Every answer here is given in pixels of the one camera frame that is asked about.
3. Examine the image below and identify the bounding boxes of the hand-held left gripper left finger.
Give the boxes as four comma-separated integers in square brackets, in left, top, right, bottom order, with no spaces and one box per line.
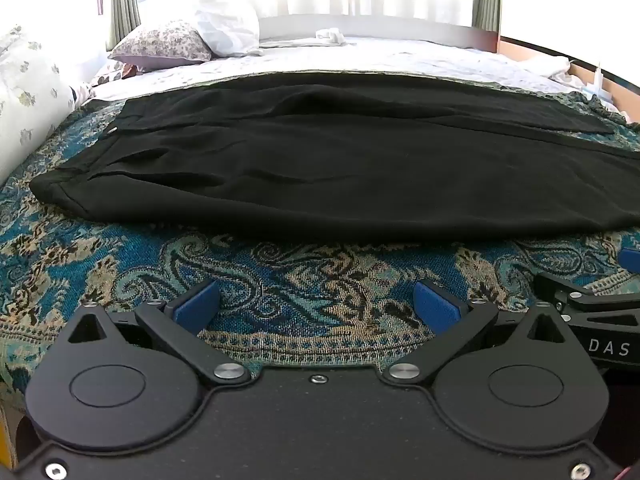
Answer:
[65,280,252,387]

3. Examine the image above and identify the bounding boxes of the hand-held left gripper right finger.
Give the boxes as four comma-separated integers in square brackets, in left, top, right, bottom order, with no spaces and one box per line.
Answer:
[382,280,571,387]

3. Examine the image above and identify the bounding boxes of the black pants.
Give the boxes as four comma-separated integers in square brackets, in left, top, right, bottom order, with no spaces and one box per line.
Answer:
[30,72,640,244]

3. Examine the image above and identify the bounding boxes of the blue paisley blanket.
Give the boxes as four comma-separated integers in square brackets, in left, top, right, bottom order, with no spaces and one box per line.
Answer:
[0,71,640,413]

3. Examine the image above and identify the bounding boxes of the light blue object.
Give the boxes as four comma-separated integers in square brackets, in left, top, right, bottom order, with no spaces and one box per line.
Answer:
[580,62,617,107]

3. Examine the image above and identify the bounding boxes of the white bed sheet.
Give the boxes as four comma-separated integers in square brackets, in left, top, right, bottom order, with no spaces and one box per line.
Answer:
[92,35,587,102]

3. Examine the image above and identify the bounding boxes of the white green floral pillow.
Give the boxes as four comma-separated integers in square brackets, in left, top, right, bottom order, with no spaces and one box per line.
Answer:
[0,24,77,187]

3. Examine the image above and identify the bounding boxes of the grey bed headboard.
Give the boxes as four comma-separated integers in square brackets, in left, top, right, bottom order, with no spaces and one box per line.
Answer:
[259,13,502,54]

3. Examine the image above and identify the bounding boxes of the small crumpled white cloth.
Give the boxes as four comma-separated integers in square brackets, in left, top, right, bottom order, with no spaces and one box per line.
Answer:
[315,27,347,47]

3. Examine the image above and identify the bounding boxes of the wooden bed frame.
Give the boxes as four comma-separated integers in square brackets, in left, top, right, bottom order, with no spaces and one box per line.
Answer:
[499,34,640,124]

